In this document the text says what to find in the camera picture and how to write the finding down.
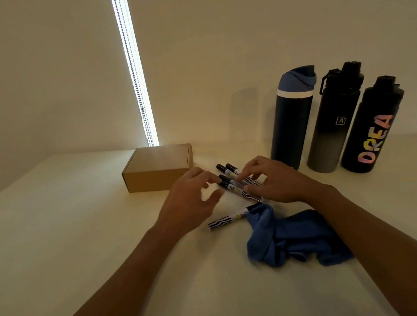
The person's right hand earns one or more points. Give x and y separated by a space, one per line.
284 184

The person's left hand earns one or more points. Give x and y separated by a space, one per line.
184 209

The black white striped marker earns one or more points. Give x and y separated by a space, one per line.
228 219
232 168
225 171
235 190

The brown paper box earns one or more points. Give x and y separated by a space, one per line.
156 166

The blue cloth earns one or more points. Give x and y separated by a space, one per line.
295 236

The barcode label black marker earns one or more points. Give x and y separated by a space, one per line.
230 181

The navy bottle with blue lid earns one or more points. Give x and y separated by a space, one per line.
292 125

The black grey gradient bottle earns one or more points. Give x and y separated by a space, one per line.
331 128

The person's right forearm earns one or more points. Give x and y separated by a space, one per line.
404 252

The person's left forearm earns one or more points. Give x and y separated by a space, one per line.
98 312

